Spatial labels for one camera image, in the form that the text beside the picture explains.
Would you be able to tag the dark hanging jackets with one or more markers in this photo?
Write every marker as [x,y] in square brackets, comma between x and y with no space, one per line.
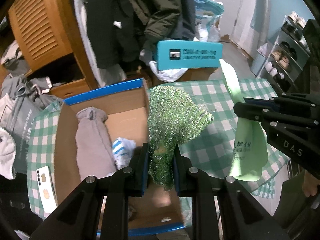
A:
[119,30]

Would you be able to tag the white grey towel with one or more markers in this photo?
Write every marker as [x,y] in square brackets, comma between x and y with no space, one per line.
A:
[7,155]

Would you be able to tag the green bubble wrap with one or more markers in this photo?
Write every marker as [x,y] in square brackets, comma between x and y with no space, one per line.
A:
[173,119]

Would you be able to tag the grey tote bag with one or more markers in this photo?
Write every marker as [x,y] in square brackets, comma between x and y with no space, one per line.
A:
[17,118]

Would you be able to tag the grey clothes pile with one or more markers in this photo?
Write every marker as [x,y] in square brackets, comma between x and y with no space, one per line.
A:
[37,90]

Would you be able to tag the shoe rack with shoes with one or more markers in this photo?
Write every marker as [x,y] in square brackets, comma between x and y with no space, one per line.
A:
[281,62]

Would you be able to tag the wooden louvered wardrobe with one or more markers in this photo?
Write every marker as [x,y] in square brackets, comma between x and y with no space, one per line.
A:
[49,38]

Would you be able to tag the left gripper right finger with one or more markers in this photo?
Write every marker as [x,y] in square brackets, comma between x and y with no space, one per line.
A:
[185,182]

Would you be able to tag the brown cardboard box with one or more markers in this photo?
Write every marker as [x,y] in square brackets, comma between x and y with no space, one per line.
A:
[200,74]

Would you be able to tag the green checkered tablecloth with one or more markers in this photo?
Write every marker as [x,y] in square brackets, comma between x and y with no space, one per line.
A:
[210,151]

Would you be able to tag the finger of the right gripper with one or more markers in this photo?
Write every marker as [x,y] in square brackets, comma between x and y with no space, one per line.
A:
[259,110]

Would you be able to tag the white plastic bag under box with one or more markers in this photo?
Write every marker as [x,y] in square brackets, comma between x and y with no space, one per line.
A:
[170,75]

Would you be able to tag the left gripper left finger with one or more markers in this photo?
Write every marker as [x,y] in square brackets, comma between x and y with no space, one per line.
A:
[136,174]

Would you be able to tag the teal shipping box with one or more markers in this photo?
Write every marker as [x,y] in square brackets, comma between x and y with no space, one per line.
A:
[178,54]

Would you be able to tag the light green plastic bag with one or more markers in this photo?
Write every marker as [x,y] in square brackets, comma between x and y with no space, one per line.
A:
[250,151]

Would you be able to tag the blue white large bag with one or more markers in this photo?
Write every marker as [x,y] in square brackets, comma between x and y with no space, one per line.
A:
[207,20]

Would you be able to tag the white smartphone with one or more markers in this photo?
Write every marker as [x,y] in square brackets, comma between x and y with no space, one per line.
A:
[46,191]

